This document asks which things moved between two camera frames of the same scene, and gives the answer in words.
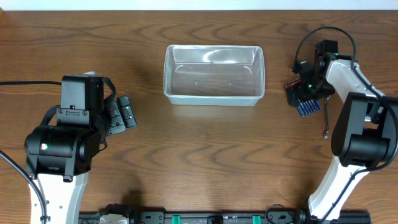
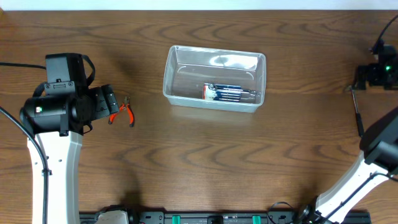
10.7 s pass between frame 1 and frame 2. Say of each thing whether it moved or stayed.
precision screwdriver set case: moved
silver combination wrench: moved
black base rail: stayed
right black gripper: moved
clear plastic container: stayed
